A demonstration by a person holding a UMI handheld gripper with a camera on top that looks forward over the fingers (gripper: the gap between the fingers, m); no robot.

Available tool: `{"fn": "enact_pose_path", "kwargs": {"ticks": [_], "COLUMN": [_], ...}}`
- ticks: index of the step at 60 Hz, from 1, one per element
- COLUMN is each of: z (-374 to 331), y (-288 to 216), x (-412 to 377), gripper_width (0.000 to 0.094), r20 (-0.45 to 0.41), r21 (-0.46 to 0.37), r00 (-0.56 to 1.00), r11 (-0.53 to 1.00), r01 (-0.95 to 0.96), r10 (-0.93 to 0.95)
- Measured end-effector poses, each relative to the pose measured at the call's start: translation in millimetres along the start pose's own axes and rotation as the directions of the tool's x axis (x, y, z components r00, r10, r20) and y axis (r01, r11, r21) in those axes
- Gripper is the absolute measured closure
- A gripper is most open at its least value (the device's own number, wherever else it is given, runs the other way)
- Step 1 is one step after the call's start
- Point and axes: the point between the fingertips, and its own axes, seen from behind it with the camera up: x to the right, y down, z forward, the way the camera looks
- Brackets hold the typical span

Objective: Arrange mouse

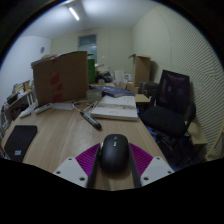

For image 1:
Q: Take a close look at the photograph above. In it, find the tall open cardboard box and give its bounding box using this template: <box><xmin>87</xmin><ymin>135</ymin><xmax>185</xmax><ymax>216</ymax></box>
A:
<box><xmin>128</xmin><ymin>53</ymin><xmax>152</xmax><ymax>88</ymax></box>

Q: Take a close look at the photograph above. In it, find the large white remote control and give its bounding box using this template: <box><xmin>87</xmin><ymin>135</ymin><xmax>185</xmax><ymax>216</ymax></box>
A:
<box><xmin>34</xmin><ymin>102</ymin><xmax>54</xmax><ymax>115</ymax></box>

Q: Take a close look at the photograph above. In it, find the small white remote control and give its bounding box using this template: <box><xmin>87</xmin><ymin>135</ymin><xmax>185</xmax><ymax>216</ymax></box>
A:
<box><xmin>18</xmin><ymin>109</ymin><xmax>33</xmax><ymax>119</ymax></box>

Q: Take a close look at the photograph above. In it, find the frosted glass window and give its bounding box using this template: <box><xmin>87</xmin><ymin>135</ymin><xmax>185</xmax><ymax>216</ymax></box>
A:
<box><xmin>77</xmin><ymin>34</ymin><xmax>98</xmax><ymax>64</ymax></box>

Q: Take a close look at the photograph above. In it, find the ceiling light tube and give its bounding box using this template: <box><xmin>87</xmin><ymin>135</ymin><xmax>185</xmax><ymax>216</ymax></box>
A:
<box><xmin>68</xmin><ymin>6</ymin><xmax>81</xmax><ymax>22</ymax></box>

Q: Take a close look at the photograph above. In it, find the black office chair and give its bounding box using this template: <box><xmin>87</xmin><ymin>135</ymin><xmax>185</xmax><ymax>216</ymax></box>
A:
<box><xmin>139</xmin><ymin>69</ymin><xmax>198</xmax><ymax>139</ymax></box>

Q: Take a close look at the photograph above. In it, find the black mouse pad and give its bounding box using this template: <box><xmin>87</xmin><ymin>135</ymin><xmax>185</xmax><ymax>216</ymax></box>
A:
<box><xmin>3</xmin><ymin>124</ymin><xmax>38</xmax><ymax>163</ymax></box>

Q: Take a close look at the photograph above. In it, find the cluttered shelf unit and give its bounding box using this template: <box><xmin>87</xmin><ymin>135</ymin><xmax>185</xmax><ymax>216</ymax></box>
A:
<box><xmin>0</xmin><ymin>79</ymin><xmax>36</xmax><ymax>134</ymax></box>

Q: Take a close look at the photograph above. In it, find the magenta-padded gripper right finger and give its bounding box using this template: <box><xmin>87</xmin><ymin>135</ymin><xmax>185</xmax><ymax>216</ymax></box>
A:
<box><xmin>128</xmin><ymin>142</ymin><xmax>175</xmax><ymax>188</ymax></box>

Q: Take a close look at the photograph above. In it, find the thin grey cable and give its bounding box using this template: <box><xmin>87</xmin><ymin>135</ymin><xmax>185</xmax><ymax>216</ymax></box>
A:
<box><xmin>71</xmin><ymin>99</ymin><xmax>98</xmax><ymax>113</ymax></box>

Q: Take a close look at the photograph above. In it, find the blue book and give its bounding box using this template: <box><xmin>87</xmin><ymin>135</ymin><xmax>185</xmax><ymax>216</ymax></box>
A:
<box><xmin>101</xmin><ymin>85</ymin><xmax>136</xmax><ymax>99</ymax></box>

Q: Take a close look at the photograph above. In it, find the large taped cardboard box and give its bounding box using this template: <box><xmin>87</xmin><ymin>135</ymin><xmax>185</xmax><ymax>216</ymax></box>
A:
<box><xmin>32</xmin><ymin>50</ymin><xmax>90</xmax><ymax>107</ymax></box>

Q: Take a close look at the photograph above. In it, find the black computer mouse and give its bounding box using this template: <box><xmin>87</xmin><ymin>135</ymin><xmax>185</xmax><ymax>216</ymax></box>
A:
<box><xmin>99</xmin><ymin>133</ymin><xmax>130</xmax><ymax>174</ymax></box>

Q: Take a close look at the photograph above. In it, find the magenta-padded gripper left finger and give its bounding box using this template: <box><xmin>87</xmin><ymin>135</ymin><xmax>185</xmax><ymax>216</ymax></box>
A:
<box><xmin>53</xmin><ymin>143</ymin><xmax>102</xmax><ymax>189</ymax></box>

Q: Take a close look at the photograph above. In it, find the green box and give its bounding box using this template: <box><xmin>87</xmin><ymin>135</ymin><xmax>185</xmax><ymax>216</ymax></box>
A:
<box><xmin>87</xmin><ymin>58</ymin><xmax>97</xmax><ymax>84</ymax></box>

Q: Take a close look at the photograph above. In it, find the black marker pen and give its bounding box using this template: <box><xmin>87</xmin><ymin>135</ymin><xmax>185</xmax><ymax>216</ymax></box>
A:
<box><xmin>79</xmin><ymin>109</ymin><xmax>102</xmax><ymax>131</ymax></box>

